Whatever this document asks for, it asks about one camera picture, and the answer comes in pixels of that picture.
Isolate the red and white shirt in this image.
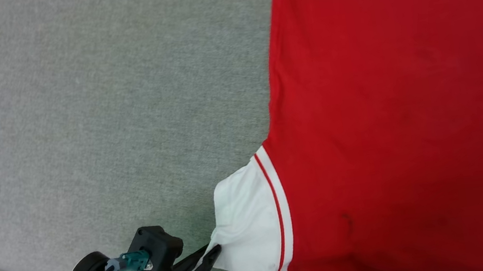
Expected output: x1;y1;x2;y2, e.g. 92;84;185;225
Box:
177;0;483;271

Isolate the teal camera connector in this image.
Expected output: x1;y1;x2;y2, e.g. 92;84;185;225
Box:
118;249;152;271

